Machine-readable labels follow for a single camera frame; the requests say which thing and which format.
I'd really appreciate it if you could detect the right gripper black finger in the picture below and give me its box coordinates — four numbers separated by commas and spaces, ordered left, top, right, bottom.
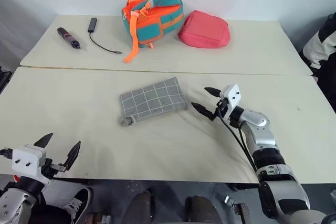
191, 101, 217, 121
204, 86, 221, 98

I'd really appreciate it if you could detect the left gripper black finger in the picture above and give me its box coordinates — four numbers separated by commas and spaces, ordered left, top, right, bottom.
33, 133, 54, 150
61, 140, 82, 171

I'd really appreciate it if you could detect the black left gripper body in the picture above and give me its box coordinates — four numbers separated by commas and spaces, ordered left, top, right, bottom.
39, 157, 67, 183

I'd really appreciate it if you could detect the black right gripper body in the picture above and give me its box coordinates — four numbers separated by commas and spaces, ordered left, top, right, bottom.
214, 98, 230, 120

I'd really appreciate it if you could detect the grey checked pouch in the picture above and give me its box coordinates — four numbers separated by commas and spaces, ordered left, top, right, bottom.
117, 76, 189, 127

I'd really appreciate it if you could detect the cream table cover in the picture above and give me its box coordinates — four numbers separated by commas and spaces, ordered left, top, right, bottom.
19, 15, 314, 77
0, 67, 336, 185

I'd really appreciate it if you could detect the black and white sneaker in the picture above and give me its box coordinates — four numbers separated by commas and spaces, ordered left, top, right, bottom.
59, 186, 93, 224

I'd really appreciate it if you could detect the pink fabric pouch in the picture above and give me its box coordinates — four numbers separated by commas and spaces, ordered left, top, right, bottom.
177, 9, 232, 49

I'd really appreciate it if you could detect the black object at table edge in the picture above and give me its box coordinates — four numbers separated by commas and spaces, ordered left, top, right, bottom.
0, 66, 13, 95

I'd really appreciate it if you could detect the dark rounded shape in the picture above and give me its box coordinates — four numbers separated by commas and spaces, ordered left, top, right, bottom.
125, 190, 155, 224
188, 195, 224, 224

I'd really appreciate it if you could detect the teal and orange backpack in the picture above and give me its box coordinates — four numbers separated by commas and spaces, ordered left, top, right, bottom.
121, 0, 185, 64

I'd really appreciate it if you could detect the small caster wheel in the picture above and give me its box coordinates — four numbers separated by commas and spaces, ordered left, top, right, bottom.
224, 195, 237, 207

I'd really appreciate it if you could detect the black and red marker pen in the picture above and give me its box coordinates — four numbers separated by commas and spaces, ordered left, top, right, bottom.
57, 27, 82, 50

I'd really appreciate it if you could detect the person in black white jacket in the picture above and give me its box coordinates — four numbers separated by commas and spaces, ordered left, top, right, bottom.
301, 11, 336, 78

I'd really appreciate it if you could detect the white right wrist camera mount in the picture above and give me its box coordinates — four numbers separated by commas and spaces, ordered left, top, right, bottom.
218, 83, 243, 116

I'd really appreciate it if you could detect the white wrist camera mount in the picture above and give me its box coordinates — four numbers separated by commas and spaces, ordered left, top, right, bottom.
11, 144, 54, 186
218, 83, 243, 116

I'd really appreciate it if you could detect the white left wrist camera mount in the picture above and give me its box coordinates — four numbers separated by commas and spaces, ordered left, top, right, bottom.
11, 144, 54, 186

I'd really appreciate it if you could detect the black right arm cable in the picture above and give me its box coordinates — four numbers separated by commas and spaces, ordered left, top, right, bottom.
216, 105, 261, 182

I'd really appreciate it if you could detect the black USB hub with cable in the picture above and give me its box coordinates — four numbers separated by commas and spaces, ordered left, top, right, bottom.
87, 17, 124, 56

